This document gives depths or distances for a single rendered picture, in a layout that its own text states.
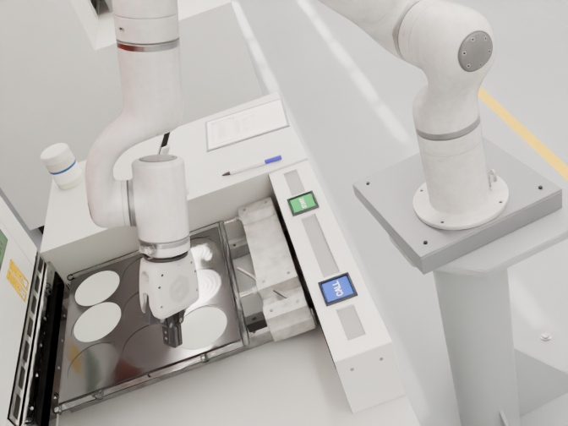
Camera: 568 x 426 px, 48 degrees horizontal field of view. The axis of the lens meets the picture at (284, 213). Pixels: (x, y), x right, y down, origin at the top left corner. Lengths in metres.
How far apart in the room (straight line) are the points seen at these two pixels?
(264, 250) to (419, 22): 0.55
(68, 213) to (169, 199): 0.59
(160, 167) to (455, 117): 0.52
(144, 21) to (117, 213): 0.30
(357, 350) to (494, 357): 0.67
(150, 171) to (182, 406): 0.45
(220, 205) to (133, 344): 0.38
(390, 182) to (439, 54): 0.46
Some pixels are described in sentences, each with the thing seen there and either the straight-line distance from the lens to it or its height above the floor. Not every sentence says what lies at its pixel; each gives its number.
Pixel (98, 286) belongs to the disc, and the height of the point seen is 0.90.
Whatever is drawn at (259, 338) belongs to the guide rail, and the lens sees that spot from 1.23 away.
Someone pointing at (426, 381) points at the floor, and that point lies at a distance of 2.13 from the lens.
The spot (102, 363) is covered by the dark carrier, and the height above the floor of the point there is 0.90.
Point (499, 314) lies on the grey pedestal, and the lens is 1.52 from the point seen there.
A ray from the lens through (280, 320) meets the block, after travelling 1.17.
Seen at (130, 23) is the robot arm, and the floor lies 1.46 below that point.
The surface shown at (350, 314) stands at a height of 0.96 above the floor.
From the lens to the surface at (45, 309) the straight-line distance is 1.40.
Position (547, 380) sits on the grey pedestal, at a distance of 1.97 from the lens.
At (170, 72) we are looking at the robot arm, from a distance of 0.95.
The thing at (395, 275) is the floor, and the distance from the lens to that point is 2.44.
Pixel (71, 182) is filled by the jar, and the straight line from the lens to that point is 1.66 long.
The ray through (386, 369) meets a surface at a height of 0.90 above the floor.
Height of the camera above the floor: 1.73
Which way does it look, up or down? 37 degrees down
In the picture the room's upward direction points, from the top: 20 degrees counter-clockwise
